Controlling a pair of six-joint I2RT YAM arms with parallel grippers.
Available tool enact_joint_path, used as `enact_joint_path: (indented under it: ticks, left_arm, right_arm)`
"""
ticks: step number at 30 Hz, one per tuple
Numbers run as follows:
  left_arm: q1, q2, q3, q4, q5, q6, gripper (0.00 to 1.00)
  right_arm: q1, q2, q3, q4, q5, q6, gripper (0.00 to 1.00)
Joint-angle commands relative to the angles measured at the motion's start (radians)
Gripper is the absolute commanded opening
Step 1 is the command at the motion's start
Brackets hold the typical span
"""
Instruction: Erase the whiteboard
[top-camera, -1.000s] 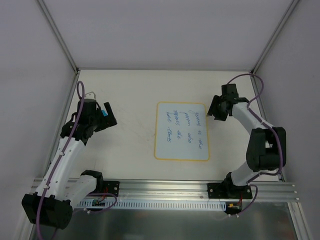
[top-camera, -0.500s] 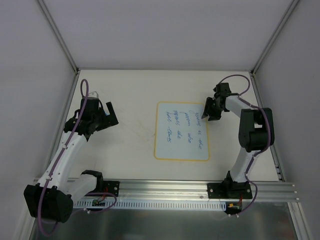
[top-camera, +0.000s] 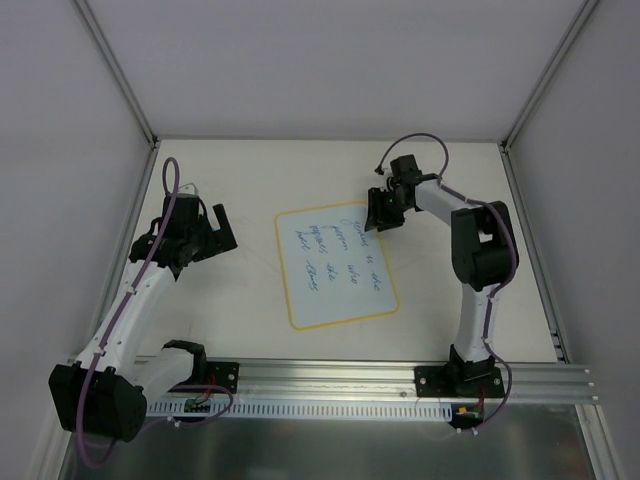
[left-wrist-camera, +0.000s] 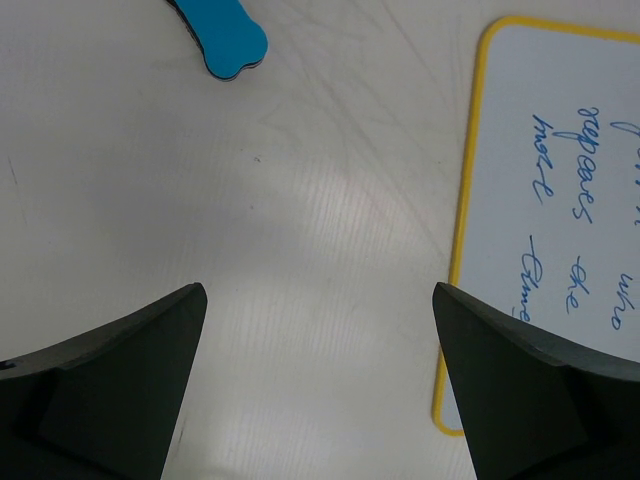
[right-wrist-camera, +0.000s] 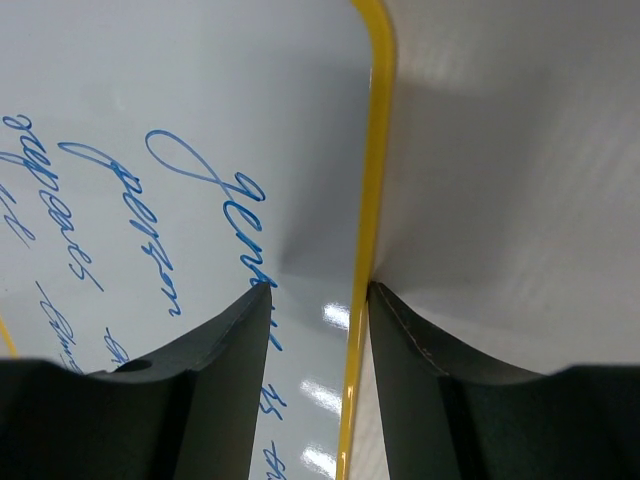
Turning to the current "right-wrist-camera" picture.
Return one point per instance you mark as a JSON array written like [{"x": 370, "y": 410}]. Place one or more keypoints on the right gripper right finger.
[{"x": 450, "y": 411}]

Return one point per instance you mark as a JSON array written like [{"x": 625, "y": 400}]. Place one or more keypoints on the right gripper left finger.
[{"x": 187, "y": 410}]

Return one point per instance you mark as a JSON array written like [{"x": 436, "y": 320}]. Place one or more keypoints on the yellow framed whiteboard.
[{"x": 158, "y": 158}]

